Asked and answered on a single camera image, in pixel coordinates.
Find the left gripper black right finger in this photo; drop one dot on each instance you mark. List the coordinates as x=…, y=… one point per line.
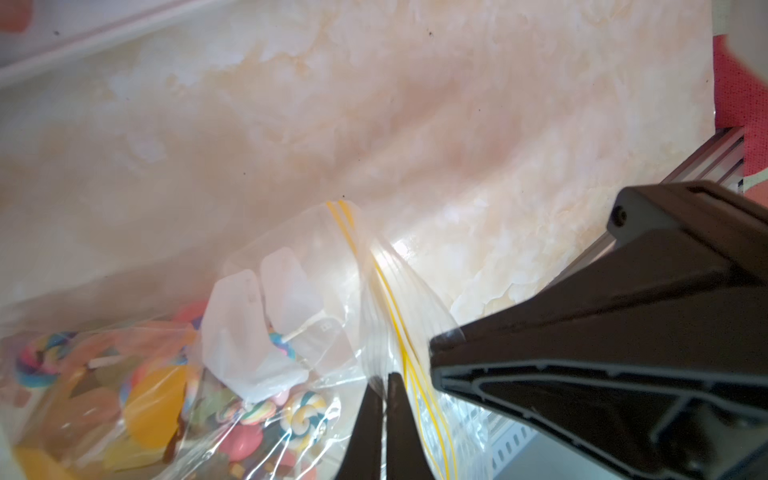
x=405, y=456

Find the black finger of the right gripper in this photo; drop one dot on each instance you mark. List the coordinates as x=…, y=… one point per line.
x=630, y=336

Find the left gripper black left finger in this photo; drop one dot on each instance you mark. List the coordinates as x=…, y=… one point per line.
x=362, y=460

